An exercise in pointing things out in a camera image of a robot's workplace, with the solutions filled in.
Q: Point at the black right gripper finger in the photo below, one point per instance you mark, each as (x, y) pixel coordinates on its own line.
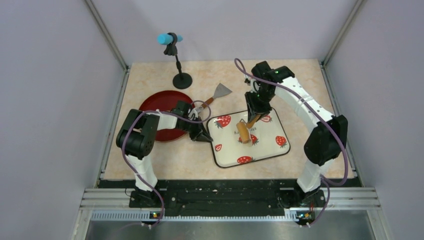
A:
(264, 116)
(252, 119)

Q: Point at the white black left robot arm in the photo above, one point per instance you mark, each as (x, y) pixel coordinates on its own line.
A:
(136, 139)

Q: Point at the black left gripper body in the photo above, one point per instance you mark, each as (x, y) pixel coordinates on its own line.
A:
(193, 128)

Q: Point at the black microphone stand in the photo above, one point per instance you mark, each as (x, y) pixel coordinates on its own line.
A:
(181, 80)

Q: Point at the dark red round plate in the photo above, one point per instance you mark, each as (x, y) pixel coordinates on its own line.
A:
(165, 101)

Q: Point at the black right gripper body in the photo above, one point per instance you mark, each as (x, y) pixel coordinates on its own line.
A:
(259, 100)

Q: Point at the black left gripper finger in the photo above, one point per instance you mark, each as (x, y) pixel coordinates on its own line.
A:
(208, 138)
(198, 138)

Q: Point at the metal scraper wooden handle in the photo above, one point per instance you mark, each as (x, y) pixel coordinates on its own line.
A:
(220, 91)

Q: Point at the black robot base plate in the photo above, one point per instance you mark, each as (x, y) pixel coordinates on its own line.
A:
(210, 198)

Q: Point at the blue toy microphone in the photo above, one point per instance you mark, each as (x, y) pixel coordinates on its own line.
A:
(168, 38)

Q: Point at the wooden dough roller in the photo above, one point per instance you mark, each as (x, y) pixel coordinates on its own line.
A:
(244, 132)

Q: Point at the aluminium frame rail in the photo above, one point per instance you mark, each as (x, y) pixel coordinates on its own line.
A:
(345, 213)

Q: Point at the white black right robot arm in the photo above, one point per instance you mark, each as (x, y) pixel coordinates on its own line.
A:
(327, 132)

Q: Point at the white strawberry print tray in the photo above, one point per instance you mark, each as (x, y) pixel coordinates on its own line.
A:
(234, 146)

